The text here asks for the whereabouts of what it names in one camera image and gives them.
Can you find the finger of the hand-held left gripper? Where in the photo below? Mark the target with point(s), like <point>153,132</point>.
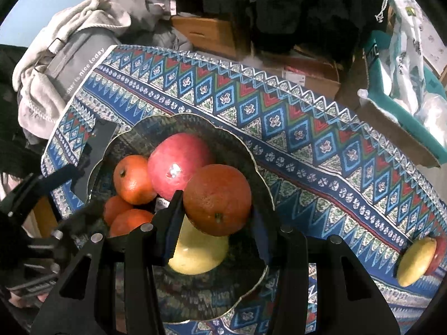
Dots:
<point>63,174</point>
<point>80,216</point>

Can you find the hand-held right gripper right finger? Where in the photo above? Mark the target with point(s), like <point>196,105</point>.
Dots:
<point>262,237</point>

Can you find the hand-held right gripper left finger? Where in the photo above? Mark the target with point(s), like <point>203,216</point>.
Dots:
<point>171,230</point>

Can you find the orange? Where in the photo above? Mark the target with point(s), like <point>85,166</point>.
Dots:
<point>134,181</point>
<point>131,221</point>
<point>216,199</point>
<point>115,209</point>

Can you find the large yellow-green pear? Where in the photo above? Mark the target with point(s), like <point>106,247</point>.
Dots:
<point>199,254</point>

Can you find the red apple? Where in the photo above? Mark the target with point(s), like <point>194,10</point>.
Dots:
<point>178,160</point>
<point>439,254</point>

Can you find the clear glass bowl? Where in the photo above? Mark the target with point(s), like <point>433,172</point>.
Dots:
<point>223,146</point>

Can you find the person's left hand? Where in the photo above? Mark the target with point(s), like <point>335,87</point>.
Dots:
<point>21,300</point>

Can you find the black smartphone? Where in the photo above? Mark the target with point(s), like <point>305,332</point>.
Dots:
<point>101,143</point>

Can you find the dark cloth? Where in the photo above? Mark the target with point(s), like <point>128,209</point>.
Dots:
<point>10,111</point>

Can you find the light grey towel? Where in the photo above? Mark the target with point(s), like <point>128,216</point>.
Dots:
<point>31,94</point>

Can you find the blue patterned tablecloth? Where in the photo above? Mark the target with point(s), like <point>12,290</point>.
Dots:
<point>297,129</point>

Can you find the grey fabric bag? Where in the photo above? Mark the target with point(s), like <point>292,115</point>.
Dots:
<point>76,59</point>

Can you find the small yellow-green pear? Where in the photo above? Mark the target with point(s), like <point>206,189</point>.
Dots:
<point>415,263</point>

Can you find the flat cardboard box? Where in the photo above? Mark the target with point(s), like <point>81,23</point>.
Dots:
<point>314,76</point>

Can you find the grey hooded garment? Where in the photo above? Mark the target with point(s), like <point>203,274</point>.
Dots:
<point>139,7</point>

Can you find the teal cardboard box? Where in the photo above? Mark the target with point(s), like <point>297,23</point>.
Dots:
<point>380,83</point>

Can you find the wooden drawer box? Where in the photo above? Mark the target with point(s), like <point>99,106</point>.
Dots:
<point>206,31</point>

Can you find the clear plastic bag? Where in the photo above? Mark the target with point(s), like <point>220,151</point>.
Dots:
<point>433,108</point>

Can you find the dark hanging clothes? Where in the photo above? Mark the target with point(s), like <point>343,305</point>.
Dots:
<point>297,7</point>

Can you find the white printed plastic bag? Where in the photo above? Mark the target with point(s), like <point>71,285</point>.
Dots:
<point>408,42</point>

